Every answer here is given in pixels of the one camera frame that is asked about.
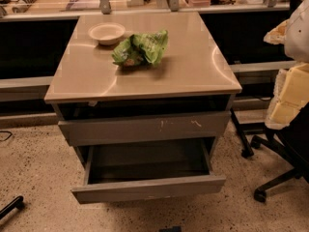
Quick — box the grey drawer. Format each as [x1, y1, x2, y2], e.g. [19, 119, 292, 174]
[71, 139, 226, 204]
[59, 111, 230, 146]

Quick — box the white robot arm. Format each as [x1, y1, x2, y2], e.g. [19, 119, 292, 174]
[264, 0, 309, 63]

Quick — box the grey top drawer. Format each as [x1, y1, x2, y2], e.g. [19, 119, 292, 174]
[59, 111, 230, 146]

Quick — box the grey drawer cabinet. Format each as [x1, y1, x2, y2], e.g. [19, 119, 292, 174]
[44, 13, 241, 161]

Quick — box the yellow foam block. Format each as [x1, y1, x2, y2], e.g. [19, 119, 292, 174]
[265, 63, 309, 130]

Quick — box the black office chair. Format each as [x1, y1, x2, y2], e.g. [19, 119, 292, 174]
[250, 101, 309, 203]

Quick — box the black desk leg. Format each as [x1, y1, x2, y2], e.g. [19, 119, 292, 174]
[230, 109, 254, 159]

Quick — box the green chip bag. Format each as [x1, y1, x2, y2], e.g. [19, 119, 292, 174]
[112, 30, 168, 67]

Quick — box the beige bowl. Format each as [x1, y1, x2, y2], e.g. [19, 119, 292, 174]
[88, 22, 126, 45]

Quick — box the black chair leg left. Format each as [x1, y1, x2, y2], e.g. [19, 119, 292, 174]
[0, 195, 24, 219]

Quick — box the black floor cable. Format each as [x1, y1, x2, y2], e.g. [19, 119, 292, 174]
[0, 130, 14, 143]

